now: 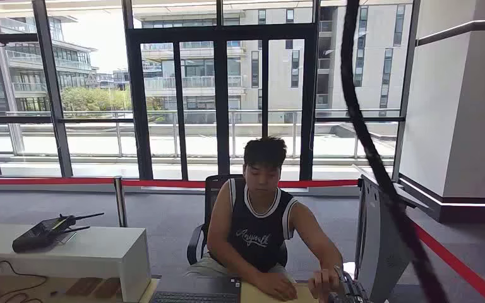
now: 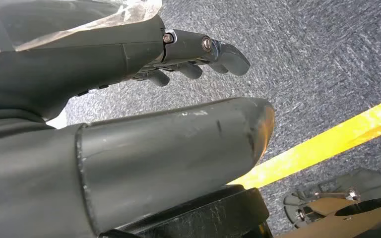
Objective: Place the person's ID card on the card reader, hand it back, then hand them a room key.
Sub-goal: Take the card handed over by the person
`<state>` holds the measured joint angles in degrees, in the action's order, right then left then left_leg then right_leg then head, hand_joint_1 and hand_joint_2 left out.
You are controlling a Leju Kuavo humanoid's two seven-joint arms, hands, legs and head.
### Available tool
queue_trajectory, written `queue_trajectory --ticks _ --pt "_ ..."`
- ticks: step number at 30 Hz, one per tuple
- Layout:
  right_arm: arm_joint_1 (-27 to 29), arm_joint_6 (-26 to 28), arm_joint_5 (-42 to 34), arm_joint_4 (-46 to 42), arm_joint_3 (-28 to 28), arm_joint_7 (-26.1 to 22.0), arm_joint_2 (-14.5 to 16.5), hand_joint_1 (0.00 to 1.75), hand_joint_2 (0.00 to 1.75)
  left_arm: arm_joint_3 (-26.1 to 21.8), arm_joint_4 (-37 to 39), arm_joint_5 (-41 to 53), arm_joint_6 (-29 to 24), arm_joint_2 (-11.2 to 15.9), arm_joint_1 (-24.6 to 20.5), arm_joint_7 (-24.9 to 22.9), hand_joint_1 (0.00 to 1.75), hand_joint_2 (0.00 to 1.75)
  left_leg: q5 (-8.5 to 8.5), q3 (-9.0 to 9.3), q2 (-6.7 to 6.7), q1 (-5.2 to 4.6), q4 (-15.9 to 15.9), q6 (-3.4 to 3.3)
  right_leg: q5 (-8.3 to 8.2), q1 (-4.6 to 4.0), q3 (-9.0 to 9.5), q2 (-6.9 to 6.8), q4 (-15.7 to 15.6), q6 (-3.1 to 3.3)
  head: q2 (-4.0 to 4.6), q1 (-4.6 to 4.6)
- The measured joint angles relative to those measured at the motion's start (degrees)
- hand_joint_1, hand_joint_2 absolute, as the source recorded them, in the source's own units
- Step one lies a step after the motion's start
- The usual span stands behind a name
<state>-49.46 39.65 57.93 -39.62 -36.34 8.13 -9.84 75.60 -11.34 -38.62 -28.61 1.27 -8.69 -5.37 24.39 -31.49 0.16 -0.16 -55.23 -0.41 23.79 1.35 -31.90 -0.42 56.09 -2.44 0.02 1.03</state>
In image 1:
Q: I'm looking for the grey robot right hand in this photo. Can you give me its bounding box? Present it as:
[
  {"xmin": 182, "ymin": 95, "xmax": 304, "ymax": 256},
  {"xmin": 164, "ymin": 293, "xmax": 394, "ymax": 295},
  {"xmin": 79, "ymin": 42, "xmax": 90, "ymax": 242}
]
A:
[{"xmin": 328, "ymin": 267, "xmax": 372, "ymax": 303}]

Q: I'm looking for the person's right hand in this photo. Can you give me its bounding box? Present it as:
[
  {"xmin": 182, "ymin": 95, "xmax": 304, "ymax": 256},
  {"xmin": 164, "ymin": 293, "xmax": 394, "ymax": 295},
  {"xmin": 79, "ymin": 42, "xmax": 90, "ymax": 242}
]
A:
[{"xmin": 254, "ymin": 271, "xmax": 299, "ymax": 303}]

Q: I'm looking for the person's left hand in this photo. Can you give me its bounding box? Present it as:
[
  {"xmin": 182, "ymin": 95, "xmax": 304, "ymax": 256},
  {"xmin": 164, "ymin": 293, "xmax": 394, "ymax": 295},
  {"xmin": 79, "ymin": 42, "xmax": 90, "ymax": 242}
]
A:
[{"xmin": 308, "ymin": 266, "xmax": 345, "ymax": 303}]

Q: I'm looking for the person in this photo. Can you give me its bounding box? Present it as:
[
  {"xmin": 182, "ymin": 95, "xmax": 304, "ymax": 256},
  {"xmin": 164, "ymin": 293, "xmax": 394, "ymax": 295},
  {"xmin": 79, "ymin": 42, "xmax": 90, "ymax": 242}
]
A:
[{"xmin": 184, "ymin": 137, "xmax": 345, "ymax": 303}]

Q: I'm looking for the grey monitor on stand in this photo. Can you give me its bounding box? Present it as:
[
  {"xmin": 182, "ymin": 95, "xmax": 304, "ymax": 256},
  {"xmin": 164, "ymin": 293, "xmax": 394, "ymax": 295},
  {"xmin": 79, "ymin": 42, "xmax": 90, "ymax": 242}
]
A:
[{"xmin": 336, "ymin": 174, "xmax": 429, "ymax": 303}]

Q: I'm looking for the dark grey laptop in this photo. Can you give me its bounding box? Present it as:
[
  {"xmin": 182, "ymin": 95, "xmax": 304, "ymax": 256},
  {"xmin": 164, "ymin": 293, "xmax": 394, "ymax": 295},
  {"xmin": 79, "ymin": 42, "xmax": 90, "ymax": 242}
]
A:
[{"xmin": 149, "ymin": 275, "xmax": 242, "ymax": 303}]

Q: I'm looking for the short red barrier belt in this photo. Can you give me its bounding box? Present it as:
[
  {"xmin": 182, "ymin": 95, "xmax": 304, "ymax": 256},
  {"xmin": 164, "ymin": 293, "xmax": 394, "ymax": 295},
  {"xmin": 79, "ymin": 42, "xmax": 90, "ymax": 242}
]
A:
[{"xmin": 409, "ymin": 222, "xmax": 485, "ymax": 303}]

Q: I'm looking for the black office chair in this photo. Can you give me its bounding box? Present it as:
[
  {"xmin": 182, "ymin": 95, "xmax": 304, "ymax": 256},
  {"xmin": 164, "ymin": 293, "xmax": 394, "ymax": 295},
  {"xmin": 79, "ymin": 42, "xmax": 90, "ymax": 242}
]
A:
[{"xmin": 186, "ymin": 174, "xmax": 289, "ymax": 268}]

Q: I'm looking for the white low cabinet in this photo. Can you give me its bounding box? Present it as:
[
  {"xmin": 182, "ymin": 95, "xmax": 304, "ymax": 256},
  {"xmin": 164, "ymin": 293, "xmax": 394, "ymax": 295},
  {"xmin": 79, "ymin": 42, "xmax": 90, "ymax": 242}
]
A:
[{"xmin": 0, "ymin": 222, "xmax": 153, "ymax": 303}]

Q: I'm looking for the black framed glass door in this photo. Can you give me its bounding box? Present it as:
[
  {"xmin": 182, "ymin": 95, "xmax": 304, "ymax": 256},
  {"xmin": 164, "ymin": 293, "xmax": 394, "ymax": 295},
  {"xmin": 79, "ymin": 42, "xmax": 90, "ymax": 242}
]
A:
[{"xmin": 126, "ymin": 24, "xmax": 320, "ymax": 181}]

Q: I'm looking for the metal balcony railing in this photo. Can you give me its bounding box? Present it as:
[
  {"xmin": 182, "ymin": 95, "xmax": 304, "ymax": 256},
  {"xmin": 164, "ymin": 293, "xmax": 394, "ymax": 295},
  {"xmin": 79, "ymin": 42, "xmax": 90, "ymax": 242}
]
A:
[{"xmin": 0, "ymin": 109, "xmax": 400, "ymax": 160}]

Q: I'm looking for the clear acrylic stand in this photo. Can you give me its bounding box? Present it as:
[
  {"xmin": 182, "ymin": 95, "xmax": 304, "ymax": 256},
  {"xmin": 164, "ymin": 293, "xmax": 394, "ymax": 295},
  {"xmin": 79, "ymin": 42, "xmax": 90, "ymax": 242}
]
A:
[{"xmin": 54, "ymin": 231, "xmax": 77, "ymax": 247}]

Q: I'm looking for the long red barrier belt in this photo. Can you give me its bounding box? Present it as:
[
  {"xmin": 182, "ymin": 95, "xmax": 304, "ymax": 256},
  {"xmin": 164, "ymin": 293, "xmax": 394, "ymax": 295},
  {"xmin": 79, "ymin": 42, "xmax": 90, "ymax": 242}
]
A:
[{"xmin": 0, "ymin": 177, "xmax": 359, "ymax": 189}]

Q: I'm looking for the black router with antennas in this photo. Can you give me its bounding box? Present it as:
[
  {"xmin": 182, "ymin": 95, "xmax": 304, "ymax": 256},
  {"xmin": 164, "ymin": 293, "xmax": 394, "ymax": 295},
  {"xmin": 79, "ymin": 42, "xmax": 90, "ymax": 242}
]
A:
[{"xmin": 11, "ymin": 212, "xmax": 105, "ymax": 254}]

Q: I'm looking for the silver stanchion post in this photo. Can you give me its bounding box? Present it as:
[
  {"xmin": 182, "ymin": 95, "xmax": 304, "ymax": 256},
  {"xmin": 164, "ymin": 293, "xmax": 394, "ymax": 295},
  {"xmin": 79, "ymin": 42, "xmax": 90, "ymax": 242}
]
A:
[{"xmin": 113, "ymin": 175, "xmax": 129, "ymax": 229}]

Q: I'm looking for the thick black braided cable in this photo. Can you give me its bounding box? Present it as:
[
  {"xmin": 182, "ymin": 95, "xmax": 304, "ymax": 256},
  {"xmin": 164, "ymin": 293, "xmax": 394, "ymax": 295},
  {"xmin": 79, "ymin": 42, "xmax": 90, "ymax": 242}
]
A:
[{"xmin": 340, "ymin": 0, "xmax": 450, "ymax": 303}]

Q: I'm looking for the dark wall handrail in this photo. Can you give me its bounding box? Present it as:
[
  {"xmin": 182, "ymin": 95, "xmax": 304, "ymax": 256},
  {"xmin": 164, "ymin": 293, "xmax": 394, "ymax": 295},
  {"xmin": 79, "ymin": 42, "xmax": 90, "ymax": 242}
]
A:
[{"xmin": 416, "ymin": 18, "xmax": 485, "ymax": 47}]

